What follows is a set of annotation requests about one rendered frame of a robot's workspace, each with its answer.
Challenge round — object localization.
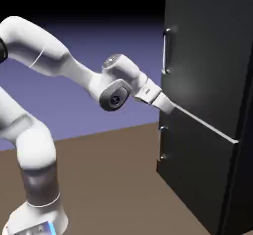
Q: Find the short silver door handle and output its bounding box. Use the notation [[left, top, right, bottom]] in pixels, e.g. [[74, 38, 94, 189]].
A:
[[158, 126, 168, 160]]

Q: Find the black cabinet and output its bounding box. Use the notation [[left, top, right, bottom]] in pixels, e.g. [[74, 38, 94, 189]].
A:
[[156, 0, 253, 235]]

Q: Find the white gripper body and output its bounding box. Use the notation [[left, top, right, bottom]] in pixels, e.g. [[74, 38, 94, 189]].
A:
[[151, 92, 175, 115]]

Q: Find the large black cabinet door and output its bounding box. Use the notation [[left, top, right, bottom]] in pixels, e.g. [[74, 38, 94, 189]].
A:
[[159, 0, 253, 141]]

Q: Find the small black cabinet door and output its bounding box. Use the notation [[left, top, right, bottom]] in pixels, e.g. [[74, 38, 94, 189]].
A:
[[156, 107, 239, 235]]

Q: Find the long silver door handle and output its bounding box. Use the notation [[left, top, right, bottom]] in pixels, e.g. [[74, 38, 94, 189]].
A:
[[161, 28, 172, 75]]

